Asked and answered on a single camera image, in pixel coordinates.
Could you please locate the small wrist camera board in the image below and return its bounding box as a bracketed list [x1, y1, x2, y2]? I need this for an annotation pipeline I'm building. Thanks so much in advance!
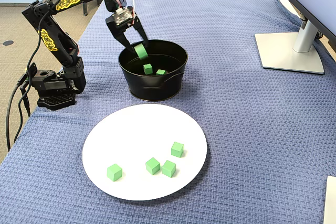
[112, 6, 135, 27]

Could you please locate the blue woven tablecloth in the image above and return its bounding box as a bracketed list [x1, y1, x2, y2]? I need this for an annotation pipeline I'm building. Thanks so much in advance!
[0, 0, 336, 224]

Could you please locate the black usb cable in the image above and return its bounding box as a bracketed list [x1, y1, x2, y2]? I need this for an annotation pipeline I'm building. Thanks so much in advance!
[10, 84, 32, 142]

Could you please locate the thin black camera cable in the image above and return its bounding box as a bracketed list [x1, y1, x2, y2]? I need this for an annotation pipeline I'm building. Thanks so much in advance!
[26, 0, 79, 78]

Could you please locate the silver monitor stand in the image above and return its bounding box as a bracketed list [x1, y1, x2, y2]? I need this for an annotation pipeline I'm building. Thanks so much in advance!
[255, 14, 326, 75]

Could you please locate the white flat panel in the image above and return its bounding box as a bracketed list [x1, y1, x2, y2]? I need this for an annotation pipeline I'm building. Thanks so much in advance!
[323, 176, 336, 224]

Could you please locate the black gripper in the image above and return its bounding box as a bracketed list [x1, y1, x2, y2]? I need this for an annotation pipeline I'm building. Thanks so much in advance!
[105, 15, 150, 52]

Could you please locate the black metal bucket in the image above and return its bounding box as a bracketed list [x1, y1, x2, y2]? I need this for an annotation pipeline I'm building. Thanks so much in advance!
[118, 39, 188, 102]

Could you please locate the thick black power cable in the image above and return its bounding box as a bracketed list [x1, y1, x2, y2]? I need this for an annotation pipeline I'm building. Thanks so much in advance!
[4, 76, 27, 153]

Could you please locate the black monitor cable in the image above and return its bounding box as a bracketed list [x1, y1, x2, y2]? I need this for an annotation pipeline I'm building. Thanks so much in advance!
[314, 31, 332, 45]

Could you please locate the white round plate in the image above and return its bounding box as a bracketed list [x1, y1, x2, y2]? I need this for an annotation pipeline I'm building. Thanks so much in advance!
[81, 103, 208, 201]

